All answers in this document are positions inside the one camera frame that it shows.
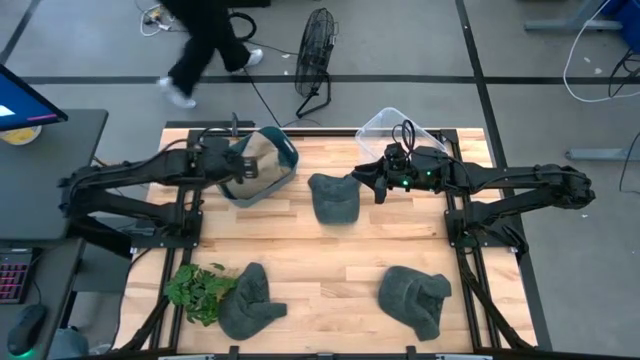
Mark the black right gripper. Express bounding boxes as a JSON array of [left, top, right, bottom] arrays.
[[351, 146, 454, 205]]

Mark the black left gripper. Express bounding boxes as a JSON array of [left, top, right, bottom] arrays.
[[198, 137, 259, 185]]

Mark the beige baseball cap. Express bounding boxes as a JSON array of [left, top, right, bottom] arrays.
[[248, 130, 280, 160], [225, 149, 284, 202]]

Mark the dark green baseball cap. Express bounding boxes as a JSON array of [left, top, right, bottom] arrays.
[[377, 264, 454, 343], [306, 172, 363, 226], [217, 261, 290, 342]]

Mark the blue fabric bin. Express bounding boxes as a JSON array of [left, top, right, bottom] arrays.
[[217, 125, 300, 209]]

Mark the clear plastic bin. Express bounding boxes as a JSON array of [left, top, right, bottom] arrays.
[[354, 107, 449, 164]]

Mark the person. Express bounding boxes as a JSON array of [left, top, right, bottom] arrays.
[[157, 0, 265, 110]]

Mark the black floor fan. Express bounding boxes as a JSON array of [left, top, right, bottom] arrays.
[[293, 7, 339, 120]]

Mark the green leafy plant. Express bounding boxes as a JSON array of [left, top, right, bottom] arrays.
[[163, 262, 240, 327]]

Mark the black desk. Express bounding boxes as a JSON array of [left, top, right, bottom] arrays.
[[0, 238, 86, 360], [0, 108, 110, 241]]

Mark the yellow round plate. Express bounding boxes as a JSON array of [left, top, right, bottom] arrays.
[[0, 125, 43, 146]]

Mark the computer monitor with blue screen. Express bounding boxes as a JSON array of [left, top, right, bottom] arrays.
[[0, 63, 70, 133]]

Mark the grey desk foot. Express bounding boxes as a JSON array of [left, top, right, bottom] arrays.
[[523, 0, 624, 32]]

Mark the grey round object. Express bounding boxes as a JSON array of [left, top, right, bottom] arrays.
[[47, 327, 91, 360]]

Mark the backlit black keyboard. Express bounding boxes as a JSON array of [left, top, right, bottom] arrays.
[[0, 248, 34, 305]]

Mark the black computer mouse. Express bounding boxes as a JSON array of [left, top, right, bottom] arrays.
[[6, 303, 49, 357]]

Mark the blue plastic object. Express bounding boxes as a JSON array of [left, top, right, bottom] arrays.
[[598, 0, 640, 54]]

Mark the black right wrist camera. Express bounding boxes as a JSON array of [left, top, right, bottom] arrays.
[[383, 142, 417, 174]]

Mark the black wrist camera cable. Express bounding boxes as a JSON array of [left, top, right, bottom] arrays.
[[391, 118, 418, 151]]

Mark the black floor cable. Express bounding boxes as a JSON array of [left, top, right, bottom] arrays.
[[242, 67, 284, 127], [618, 130, 640, 194], [607, 49, 640, 99]]

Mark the black aluminium table frame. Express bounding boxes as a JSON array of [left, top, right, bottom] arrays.
[[113, 119, 539, 360]]

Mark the black coiled cable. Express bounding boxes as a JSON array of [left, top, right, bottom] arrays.
[[228, 10, 258, 42]]

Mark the white cable bundle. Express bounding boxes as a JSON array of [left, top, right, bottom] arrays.
[[134, 0, 174, 37]]

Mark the white floor cable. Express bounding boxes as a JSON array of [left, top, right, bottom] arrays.
[[562, 0, 640, 105]]

